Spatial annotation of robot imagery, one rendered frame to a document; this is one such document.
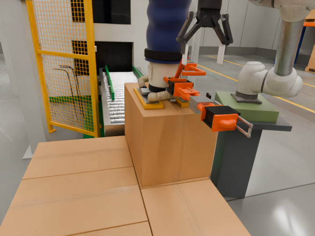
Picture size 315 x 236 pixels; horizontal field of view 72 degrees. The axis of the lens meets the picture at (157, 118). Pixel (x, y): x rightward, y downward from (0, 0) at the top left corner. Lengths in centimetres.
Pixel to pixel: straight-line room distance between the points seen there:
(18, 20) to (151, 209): 185
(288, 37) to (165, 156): 88
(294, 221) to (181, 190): 113
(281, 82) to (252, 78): 19
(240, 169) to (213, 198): 76
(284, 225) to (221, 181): 52
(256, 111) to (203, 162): 56
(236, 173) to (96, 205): 118
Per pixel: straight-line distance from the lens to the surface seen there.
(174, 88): 93
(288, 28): 134
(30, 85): 236
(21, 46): 230
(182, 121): 105
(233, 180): 196
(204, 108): 68
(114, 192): 117
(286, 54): 144
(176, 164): 116
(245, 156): 184
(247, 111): 157
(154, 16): 110
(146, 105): 106
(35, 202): 122
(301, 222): 213
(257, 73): 164
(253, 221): 195
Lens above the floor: 133
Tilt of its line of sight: 23 degrees down
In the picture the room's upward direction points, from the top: 3 degrees clockwise
